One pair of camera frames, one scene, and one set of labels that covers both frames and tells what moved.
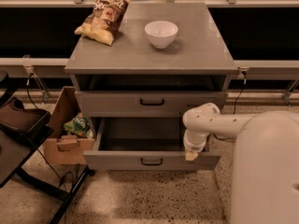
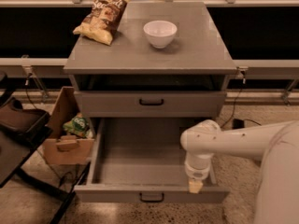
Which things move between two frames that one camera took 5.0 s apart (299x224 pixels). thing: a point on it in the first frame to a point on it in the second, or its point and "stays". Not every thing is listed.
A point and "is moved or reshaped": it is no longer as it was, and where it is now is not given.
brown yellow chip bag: [104, 21] stays
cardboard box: [62, 148] stays
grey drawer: [144, 144] is moved or reshaped
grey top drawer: [145, 104] stays
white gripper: [193, 146] to [197, 172]
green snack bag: [79, 126] stays
